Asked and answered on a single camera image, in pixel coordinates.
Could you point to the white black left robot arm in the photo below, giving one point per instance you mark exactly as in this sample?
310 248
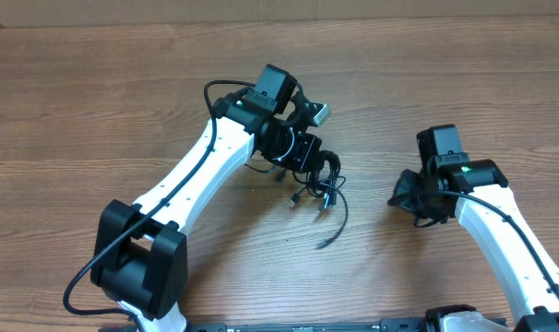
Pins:
140 257

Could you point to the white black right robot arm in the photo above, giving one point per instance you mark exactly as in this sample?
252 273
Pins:
477 195

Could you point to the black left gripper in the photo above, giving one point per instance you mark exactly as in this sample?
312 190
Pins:
310 146

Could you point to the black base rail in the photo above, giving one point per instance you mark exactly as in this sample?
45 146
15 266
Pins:
461 321

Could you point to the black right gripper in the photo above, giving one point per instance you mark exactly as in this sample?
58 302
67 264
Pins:
402 199

